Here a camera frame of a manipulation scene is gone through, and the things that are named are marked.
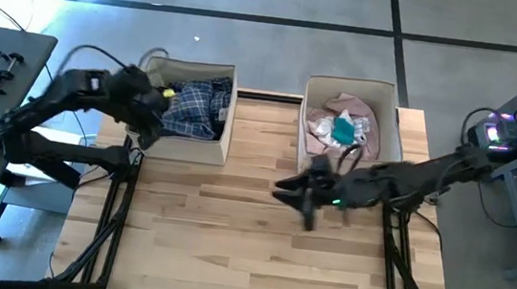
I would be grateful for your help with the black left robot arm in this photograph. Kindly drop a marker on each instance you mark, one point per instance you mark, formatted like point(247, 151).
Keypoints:
point(72, 86)

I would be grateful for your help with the pink shirt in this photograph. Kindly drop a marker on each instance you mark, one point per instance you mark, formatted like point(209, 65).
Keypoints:
point(367, 115)

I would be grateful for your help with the beige fabric bin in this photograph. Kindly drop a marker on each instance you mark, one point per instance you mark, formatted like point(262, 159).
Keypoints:
point(392, 130)
point(190, 152)

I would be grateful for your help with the yellow tape marker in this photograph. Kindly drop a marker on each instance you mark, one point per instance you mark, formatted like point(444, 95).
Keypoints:
point(169, 93)

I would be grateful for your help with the blue plaid shirt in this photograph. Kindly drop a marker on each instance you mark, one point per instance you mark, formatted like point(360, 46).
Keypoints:
point(192, 109)

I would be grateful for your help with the white paper tag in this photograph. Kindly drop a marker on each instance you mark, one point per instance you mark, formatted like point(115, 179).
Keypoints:
point(223, 114)

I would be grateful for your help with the grey metal desk base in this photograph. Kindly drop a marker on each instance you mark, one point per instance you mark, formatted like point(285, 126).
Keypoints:
point(36, 195)

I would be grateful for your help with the white teal striped socks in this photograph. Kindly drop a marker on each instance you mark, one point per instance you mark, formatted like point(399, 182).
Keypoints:
point(344, 130)

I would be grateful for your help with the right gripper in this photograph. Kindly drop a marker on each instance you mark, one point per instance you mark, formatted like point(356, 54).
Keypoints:
point(328, 190)

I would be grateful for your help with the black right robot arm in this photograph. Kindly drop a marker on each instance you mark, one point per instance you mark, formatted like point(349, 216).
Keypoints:
point(428, 177)

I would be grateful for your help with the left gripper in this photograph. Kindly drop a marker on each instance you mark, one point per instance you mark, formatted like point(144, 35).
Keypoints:
point(141, 96)

